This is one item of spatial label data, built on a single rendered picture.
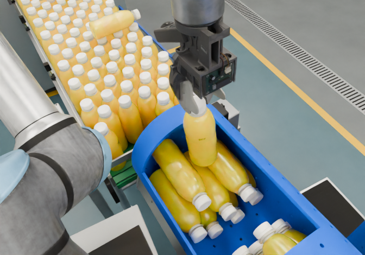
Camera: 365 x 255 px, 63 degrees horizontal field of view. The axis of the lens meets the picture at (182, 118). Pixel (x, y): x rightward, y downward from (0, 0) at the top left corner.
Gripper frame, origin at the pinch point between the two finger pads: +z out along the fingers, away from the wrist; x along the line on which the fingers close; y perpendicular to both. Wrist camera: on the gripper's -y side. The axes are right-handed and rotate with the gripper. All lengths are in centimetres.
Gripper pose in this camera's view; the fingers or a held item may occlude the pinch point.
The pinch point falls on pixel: (195, 101)
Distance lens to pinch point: 59.2
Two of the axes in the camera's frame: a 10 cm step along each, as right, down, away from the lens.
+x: 8.4, -4.5, 3.0
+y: 5.4, 6.1, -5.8
